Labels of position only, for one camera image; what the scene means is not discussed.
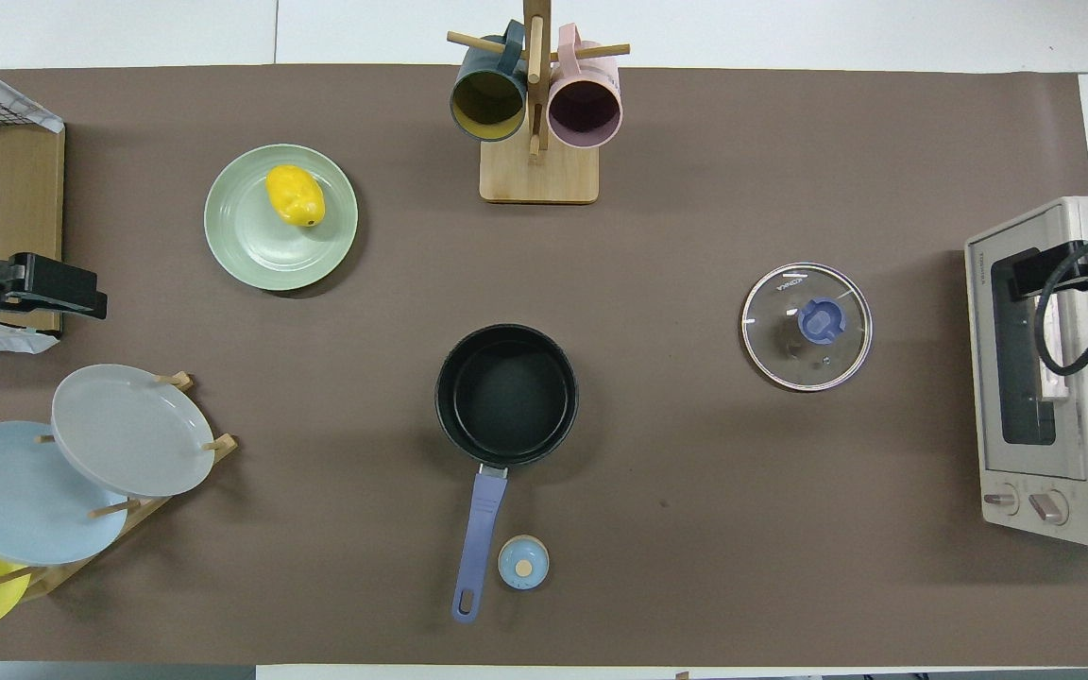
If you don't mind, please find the wooden mug tree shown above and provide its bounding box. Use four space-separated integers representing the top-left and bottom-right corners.
447 0 631 205

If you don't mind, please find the glass lid with blue knob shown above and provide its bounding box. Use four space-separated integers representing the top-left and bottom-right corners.
741 263 874 392

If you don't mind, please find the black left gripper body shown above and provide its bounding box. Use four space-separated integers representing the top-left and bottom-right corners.
0 253 63 319

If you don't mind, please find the grey plate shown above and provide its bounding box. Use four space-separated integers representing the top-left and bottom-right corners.
51 364 216 499

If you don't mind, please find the dark teal mug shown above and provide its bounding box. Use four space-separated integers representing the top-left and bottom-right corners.
450 21 529 143

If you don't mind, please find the wooden plate rack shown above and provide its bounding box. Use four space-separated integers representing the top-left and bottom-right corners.
0 371 239 603

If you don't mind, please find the black wire basket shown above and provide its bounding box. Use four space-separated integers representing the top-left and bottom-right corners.
0 80 60 133

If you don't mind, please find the light green plate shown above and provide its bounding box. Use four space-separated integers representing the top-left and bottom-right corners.
204 144 359 292

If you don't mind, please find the black pot with blue handle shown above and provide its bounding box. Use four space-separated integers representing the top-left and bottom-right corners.
434 324 579 623

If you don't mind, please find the small blue round timer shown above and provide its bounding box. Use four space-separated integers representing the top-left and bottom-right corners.
498 535 550 591

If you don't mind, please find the brown table mat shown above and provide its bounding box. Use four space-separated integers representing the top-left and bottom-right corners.
0 64 1088 667

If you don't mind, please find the yellow potato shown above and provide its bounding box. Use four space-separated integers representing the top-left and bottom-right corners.
266 165 326 228

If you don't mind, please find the wooden shelf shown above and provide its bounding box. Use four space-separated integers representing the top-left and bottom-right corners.
0 71 66 333

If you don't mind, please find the light blue plate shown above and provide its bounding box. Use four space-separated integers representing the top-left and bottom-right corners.
0 420 129 567

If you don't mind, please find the pink mug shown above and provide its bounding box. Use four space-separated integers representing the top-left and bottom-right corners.
547 24 622 149

